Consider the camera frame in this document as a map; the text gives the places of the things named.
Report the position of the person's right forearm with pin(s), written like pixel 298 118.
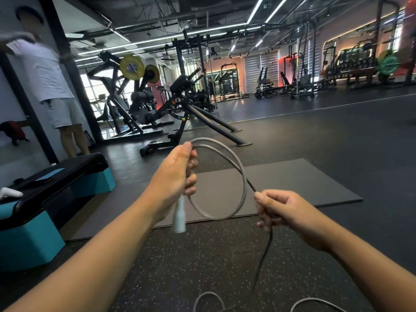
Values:
pixel 370 272

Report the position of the small yellow weight plate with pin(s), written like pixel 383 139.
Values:
pixel 152 74

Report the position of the person's right thumb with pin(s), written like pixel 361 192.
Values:
pixel 268 198

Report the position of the black steel post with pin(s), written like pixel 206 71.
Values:
pixel 70 71

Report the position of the person's left thumb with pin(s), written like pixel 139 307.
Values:
pixel 183 152

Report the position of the black power rack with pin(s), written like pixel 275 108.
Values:
pixel 229 82

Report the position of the large yellow weight plate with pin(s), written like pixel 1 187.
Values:
pixel 132 67

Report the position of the person's left hand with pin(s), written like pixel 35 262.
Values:
pixel 169 178

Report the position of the black phone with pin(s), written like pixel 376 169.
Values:
pixel 36 183

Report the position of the person's right hand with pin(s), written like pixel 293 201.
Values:
pixel 292 214

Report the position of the person's left little finger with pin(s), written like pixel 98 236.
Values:
pixel 189 190

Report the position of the green weight plate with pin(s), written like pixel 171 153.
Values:
pixel 388 64

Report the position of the black angled bench machine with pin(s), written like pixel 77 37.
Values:
pixel 188 110

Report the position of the black plate-loaded gym machine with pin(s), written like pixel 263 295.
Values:
pixel 130 103

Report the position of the black weight storage rack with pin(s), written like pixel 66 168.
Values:
pixel 354 64

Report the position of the black seated gym machine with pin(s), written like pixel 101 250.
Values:
pixel 269 84

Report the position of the grey roller shutter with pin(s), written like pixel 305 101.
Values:
pixel 261 73

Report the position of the person's left middle finger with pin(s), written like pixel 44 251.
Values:
pixel 193 165

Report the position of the teal sheet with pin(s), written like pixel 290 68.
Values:
pixel 50 174

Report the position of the white ceiling light strip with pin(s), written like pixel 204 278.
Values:
pixel 255 9
pixel 276 9

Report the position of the dark red bag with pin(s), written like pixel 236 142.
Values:
pixel 13 131

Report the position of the black teal aerobic step platform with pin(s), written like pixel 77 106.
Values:
pixel 35 220

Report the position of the grey exercise mat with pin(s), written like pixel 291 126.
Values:
pixel 286 185

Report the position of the person's left forearm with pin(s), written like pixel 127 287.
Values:
pixel 84 263

